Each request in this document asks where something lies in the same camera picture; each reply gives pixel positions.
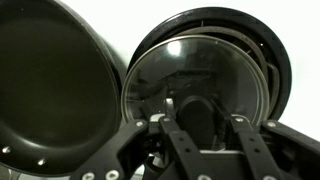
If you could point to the small black pot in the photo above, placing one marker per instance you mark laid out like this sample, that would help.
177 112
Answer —
253 49

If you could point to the right rear stove burner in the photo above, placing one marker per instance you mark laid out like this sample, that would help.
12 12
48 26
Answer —
272 48

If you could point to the large black frying pan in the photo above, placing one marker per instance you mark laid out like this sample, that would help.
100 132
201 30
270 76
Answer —
59 89

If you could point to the small glass lid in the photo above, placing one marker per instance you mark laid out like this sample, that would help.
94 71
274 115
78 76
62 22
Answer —
187 78

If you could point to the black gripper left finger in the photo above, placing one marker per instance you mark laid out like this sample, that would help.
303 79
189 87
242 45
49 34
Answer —
128 149

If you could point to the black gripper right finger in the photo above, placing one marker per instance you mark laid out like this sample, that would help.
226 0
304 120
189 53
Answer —
269 151

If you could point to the white electric stove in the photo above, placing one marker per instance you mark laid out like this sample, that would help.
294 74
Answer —
123 24

